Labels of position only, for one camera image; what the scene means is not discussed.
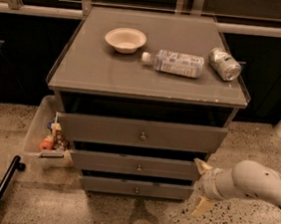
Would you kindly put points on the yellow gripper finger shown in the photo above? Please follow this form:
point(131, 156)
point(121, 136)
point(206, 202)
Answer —
point(202, 205)
point(202, 166)

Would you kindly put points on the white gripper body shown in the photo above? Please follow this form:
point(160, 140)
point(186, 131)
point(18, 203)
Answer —
point(208, 184)

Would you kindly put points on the grey drawer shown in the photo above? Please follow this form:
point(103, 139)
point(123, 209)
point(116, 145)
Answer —
point(135, 165)
point(141, 133)
point(137, 188)

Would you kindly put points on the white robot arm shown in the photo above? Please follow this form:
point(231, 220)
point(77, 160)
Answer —
point(245, 180)

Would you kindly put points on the grey bottom drawer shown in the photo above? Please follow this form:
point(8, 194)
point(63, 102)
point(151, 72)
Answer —
point(137, 188)

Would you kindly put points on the grey top drawer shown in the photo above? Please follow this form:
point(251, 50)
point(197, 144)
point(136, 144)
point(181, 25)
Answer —
point(141, 133)

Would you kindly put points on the grey drawer cabinet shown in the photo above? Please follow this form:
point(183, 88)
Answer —
point(92, 78)

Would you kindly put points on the silver green drink can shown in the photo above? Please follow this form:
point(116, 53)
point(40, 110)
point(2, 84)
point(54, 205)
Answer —
point(224, 64)

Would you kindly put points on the clear plastic water bottle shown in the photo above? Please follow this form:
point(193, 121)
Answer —
point(174, 63)

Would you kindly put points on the brown snack package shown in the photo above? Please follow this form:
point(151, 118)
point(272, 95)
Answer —
point(59, 141)

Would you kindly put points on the white paper bowl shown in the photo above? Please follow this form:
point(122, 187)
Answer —
point(126, 40)

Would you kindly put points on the orange fruit toy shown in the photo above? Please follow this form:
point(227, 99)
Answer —
point(46, 144)

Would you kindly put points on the clear plastic storage bin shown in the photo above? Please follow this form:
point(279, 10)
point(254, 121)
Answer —
point(37, 132)

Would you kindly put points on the black metal pole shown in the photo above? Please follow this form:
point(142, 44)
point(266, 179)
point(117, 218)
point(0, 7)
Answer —
point(16, 165)

